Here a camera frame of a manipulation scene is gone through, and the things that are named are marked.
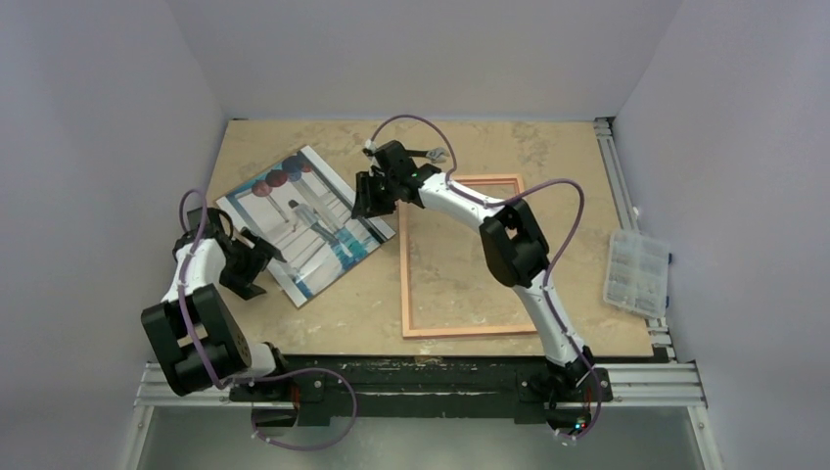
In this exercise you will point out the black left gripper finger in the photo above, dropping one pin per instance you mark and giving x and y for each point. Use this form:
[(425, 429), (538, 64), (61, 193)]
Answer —
[(261, 248), (242, 287)]

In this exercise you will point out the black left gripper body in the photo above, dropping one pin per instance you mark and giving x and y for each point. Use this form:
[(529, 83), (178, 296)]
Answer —
[(246, 263)]

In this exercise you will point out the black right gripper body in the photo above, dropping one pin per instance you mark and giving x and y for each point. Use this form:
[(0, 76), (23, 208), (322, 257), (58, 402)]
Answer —
[(374, 192)]

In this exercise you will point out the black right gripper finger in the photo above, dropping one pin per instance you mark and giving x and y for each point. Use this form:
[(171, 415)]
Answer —
[(363, 200), (382, 200)]

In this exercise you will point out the pink picture frame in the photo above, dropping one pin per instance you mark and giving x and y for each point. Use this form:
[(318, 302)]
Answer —
[(408, 329)]

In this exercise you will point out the glossy printed photo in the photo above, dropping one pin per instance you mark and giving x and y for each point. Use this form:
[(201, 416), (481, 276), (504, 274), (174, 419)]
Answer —
[(303, 208)]

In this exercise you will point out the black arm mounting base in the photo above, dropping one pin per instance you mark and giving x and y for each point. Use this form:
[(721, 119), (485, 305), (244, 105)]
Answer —
[(517, 388)]

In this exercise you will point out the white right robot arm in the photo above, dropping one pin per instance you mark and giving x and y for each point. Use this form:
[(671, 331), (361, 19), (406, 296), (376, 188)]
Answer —
[(516, 252)]

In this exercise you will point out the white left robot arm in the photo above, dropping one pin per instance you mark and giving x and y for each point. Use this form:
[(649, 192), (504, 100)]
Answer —
[(196, 340)]

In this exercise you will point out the black adjustable wrench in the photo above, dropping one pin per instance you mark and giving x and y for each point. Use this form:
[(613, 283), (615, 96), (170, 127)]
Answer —
[(435, 155)]

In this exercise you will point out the clear plastic parts box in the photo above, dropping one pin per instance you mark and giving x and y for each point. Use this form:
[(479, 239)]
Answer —
[(637, 274)]

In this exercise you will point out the aluminium rail frame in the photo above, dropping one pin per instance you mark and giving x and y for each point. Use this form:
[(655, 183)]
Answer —
[(659, 406)]

